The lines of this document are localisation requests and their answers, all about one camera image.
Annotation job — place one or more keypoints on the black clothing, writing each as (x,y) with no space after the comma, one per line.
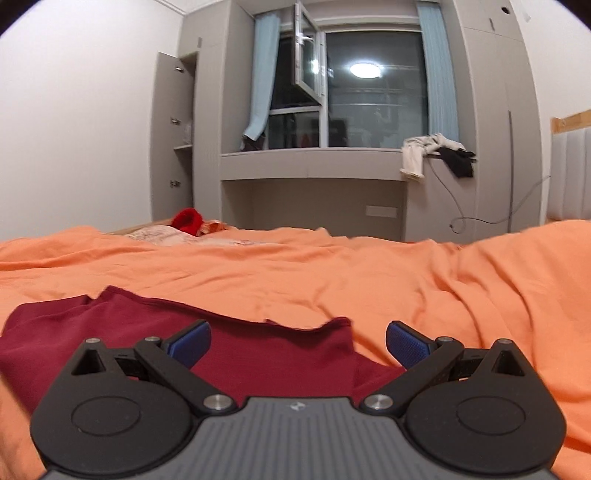
(459,164)

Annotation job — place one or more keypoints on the orange blanket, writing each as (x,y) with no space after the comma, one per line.
(415,277)

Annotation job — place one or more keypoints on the light blue curtain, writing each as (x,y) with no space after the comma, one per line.
(263,78)
(438,78)

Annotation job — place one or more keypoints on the white wall outlet plate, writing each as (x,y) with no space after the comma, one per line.
(381,211)

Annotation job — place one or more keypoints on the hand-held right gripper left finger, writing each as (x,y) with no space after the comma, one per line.
(191,342)

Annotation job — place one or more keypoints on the white plastic bag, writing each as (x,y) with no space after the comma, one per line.
(187,132)

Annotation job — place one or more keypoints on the red knit hat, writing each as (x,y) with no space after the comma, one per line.
(188,220)

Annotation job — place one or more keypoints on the black bag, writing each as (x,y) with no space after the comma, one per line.
(253,144)

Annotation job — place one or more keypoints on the dark red sweater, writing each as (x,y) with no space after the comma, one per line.
(277,353)

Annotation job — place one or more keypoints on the open window sash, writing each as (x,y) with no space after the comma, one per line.
(307,60)

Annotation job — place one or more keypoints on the grey tall closed wardrobe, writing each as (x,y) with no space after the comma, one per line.
(498,115)

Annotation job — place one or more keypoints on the grey wardrobe door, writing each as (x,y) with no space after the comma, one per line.
(168,138)

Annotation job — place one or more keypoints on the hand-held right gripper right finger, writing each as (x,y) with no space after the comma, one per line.
(406,344)

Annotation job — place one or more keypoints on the window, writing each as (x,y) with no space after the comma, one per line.
(374,110)

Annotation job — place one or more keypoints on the grey open wardrobe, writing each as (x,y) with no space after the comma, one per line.
(207,115)

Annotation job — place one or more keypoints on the grey window bench cabinet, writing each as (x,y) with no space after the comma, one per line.
(314,166)

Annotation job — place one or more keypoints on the white padded wooden headboard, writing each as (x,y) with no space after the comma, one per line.
(572,175)

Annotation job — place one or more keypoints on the white clothing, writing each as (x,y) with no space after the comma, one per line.
(412,159)

